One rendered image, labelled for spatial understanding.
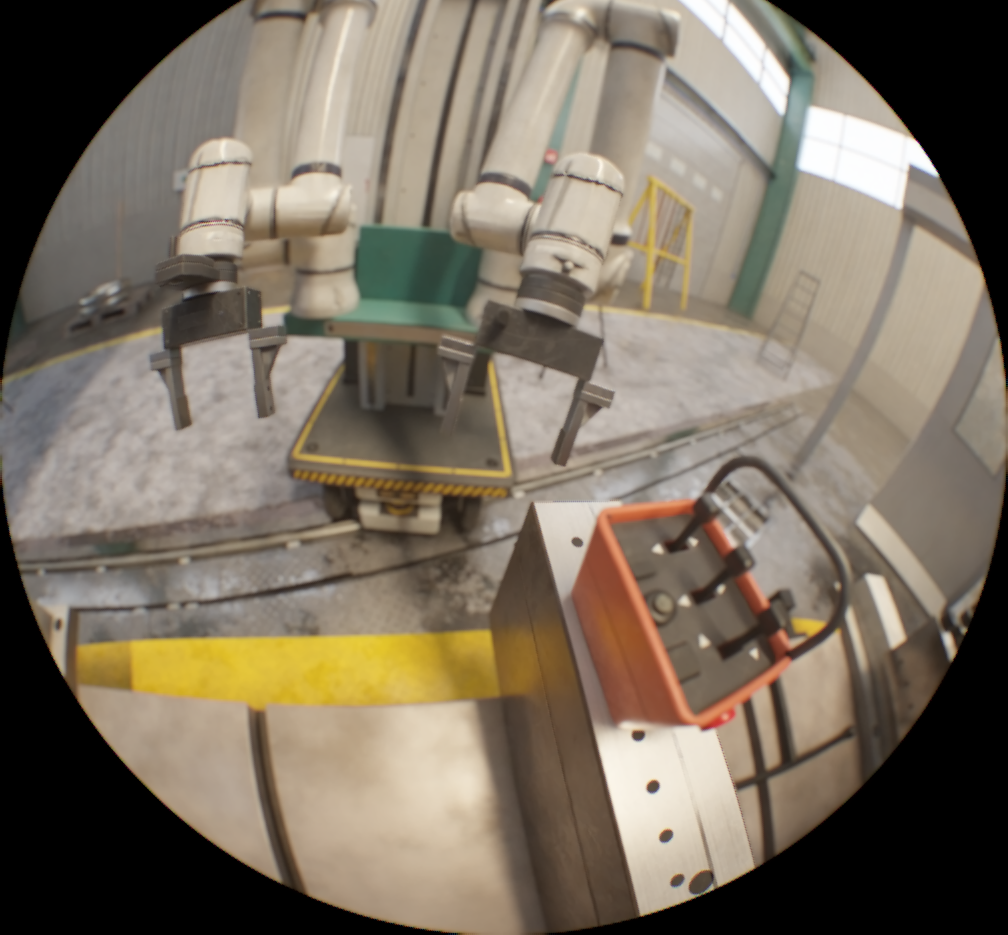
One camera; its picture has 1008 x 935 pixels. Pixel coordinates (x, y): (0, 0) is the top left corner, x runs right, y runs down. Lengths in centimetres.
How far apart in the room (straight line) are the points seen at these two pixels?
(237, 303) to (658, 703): 52
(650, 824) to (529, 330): 50
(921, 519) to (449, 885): 337
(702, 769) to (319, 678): 91
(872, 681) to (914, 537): 213
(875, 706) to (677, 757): 111
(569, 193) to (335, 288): 63
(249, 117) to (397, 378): 91
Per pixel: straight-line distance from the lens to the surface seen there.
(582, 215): 38
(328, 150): 62
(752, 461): 33
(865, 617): 149
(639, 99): 79
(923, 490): 334
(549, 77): 68
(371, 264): 99
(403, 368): 118
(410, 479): 97
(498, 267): 82
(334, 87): 69
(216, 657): 120
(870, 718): 140
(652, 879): 41
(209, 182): 48
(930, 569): 359
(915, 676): 130
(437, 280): 98
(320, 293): 88
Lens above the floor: 102
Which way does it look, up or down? 36 degrees down
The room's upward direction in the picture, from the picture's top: 13 degrees clockwise
